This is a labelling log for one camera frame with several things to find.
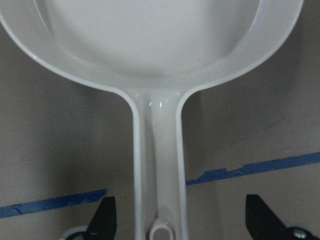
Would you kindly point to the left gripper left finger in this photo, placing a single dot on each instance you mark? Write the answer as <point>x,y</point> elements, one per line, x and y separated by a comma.
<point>103,225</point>

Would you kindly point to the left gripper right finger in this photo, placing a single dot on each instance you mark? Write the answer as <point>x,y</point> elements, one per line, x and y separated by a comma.
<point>263,224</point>

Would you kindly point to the white plastic dustpan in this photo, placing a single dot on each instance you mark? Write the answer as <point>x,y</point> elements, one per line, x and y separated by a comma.
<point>155,54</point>

